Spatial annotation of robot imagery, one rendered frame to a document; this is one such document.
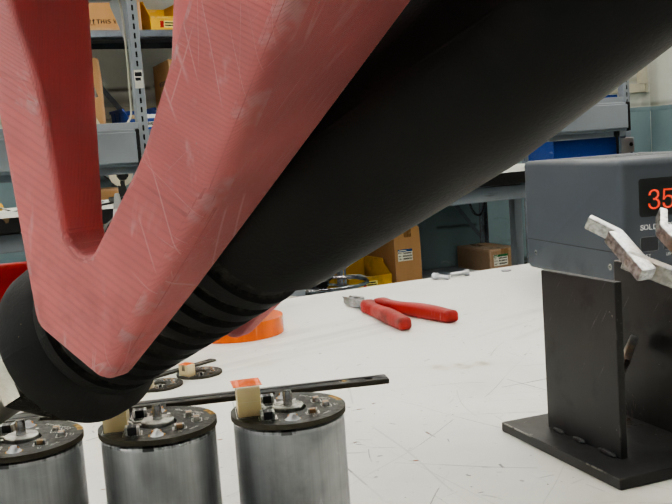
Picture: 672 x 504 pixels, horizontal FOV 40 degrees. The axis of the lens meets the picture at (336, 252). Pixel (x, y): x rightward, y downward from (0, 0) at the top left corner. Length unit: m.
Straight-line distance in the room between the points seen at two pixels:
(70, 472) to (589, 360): 0.20
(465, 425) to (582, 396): 0.06
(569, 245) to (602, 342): 0.40
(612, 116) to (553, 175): 2.66
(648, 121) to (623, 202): 5.83
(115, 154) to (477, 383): 2.17
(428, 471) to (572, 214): 0.42
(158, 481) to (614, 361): 0.19
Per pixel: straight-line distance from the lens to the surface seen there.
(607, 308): 0.33
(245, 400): 0.20
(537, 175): 0.78
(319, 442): 0.20
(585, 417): 0.35
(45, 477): 0.20
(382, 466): 0.35
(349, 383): 0.22
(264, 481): 0.20
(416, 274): 4.94
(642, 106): 6.47
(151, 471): 0.19
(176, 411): 0.21
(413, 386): 0.46
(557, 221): 0.75
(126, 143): 2.58
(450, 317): 0.60
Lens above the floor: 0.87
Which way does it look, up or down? 6 degrees down
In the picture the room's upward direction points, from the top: 4 degrees counter-clockwise
